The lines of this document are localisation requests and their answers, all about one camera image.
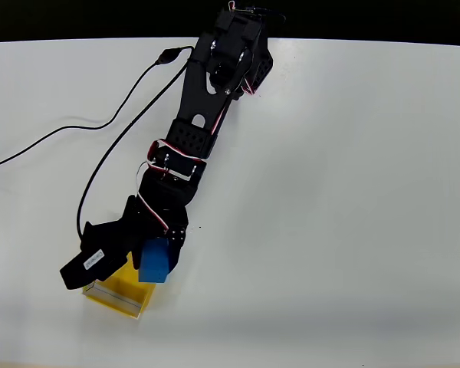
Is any blue rectangular block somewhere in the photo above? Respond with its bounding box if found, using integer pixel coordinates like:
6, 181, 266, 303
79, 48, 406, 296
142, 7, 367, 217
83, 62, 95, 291
138, 237, 172, 285

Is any black camera cable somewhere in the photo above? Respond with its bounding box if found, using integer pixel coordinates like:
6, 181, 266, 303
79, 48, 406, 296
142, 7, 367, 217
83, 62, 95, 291
76, 57, 195, 241

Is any yellow open box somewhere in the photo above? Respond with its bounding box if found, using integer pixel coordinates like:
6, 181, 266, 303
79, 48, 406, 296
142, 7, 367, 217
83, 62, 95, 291
81, 251, 158, 320

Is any thin black cable with ferrite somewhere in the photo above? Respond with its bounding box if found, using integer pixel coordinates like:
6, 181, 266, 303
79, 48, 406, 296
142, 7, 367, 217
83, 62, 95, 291
0, 45, 196, 172

